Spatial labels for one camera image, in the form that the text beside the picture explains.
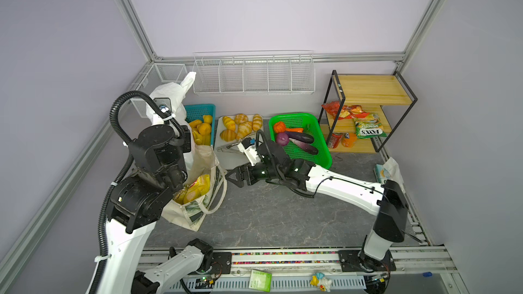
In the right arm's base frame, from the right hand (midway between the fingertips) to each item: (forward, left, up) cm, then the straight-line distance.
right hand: (231, 175), depth 70 cm
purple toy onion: (+32, -19, -20) cm, 42 cm away
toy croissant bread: (+40, +2, -21) cm, 45 cm away
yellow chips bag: (0, +14, -9) cm, 17 cm away
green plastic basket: (+43, -35, -19) cm, 59 cm away
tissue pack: (+13, -67, -19) cm, 71 cm away
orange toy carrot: (+40, -28, -22) cm, 54 cm away
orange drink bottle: (+31, -53, -19) cm, 64 cm away
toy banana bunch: (+33, +25, -19) cm, 45 cm away
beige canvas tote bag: (-10, +15, -11) cm, 21 cm away
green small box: (-28, -10, -22) cm, 37 cm away
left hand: (+2, +14, +24) cm, 28 cm away
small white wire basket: (+47, +40, +10) cm, 63 cm away
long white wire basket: (+59, -5, +3) cm, 59 cm away
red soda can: (+29, -46, -17) cm, 57 cm away
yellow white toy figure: (-28, -30, -22) cm, 46 cm away
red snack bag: (+30, -47, +1) cm, 56 cm away
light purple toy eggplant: (+29, -31, -22) cm, 48 cm away
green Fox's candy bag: (+28, -58, -6) cm, 65 cm away
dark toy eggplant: (+35, -29, -21) cm, 50 cm away
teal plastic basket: (+51, +31, -17) cm, 62 cm away
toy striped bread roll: (+36, +10, -20) cm, 42 cm away
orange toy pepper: (+38, -18, -17) cm, 45 cm away
